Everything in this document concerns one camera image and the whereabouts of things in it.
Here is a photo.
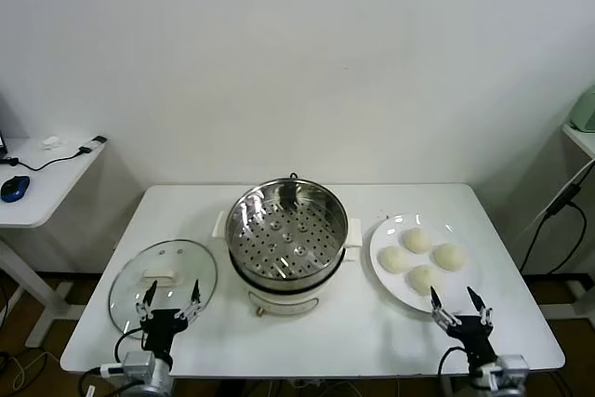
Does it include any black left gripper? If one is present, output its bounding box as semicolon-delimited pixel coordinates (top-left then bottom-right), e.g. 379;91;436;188
135;279;201;361

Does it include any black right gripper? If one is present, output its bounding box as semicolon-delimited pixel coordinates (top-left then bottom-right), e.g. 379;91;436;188
430;285;496;373

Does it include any round glass lid white handle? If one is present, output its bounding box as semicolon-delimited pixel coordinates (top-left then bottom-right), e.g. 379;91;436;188
107;238;218;340

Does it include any white steamed baozi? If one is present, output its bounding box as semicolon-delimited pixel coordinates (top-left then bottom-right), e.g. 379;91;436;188
402;228;432;254
407;265;443;297
379;246;410;273
432;243;467;272

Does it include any stainless steel steamer basket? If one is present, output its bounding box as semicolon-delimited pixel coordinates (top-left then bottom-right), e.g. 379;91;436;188
225;178;350;280

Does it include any white round plate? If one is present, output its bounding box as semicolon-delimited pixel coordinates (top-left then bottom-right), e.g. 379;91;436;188
369;213;483;314

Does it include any white electric cooker base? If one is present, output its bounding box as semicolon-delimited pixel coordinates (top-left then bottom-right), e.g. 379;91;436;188
211;210;364;319

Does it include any white side desk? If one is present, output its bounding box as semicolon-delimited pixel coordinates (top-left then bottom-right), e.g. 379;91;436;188
0;136;107;350

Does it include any black silver adapter dongle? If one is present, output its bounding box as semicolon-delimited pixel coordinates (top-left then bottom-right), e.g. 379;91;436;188
77;135;108;155

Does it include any blue computer mouse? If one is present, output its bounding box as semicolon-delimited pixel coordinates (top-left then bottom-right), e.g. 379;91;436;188
0;175;32;203

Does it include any pale green appliance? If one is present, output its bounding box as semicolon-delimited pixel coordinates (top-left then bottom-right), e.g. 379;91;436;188
567;85;595;132

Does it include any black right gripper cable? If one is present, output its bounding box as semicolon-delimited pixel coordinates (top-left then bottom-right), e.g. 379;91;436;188
438;345;470;377

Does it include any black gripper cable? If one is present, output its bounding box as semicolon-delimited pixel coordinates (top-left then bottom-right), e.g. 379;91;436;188
114;326;150;368
438;345;470;377

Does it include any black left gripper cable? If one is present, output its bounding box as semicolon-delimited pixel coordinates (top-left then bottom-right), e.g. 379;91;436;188
114;326;150;368

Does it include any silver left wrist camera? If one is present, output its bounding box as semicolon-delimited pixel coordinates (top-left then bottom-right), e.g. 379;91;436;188
100;352;157;382

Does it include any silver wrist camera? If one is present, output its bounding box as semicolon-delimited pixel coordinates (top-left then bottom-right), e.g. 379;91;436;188
100;352;157;382
473;353;531;382

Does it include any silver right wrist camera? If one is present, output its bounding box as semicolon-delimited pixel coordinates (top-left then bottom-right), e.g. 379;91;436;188
473;353;531;382

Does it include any white hanging cable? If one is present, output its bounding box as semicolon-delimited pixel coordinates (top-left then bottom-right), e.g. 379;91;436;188
522;165;588;233

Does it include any black cable with power adapter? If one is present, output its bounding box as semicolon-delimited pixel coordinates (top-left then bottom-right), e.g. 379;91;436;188
518;180;589;275

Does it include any white floor cable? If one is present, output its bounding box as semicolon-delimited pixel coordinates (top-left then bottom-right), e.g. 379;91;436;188
11;350;61;391

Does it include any black desk cable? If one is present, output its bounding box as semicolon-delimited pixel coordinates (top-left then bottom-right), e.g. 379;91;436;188
0;148;92;173

